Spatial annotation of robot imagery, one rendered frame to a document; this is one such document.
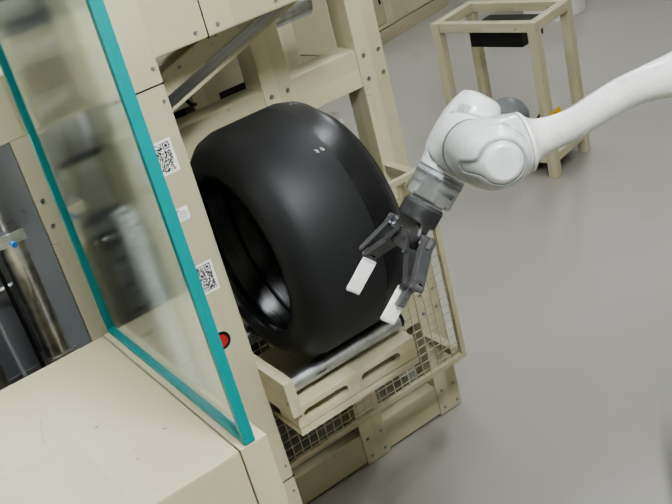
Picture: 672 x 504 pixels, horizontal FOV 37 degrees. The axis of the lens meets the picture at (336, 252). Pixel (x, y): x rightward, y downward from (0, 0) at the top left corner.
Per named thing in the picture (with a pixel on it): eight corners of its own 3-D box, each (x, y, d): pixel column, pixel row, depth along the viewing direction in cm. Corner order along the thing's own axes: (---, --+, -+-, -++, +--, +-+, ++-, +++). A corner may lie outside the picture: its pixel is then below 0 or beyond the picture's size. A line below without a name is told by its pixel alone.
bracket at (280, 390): (294, 420, 230) (282, 385, 225) (212, 360, 261) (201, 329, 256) (305, 412, 231) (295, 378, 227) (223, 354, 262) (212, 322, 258)
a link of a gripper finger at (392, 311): (411, 289, 177) (413, 290, 176) (391, 323, 178) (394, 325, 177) (398, 283, 175) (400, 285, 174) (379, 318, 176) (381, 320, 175)
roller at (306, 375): (291, 399, 232) (286, 383, 230) (281, 392, 236) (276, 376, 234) (407, 328, 247) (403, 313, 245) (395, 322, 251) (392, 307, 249)
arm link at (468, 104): (408, 155, 182) (428, 166, 170) (450, 78, 180) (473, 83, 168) (458, 182, 185) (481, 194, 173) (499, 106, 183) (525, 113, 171)
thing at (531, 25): (558, 178, 499) (534, 23, 463) (458, 168, 539) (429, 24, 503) (591, 148, 521) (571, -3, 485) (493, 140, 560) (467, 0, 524)
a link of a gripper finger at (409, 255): (417, 238, 181) (422, 235, 180) (415, 294, 176) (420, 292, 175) (401, 230, 179) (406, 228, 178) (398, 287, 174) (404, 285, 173)
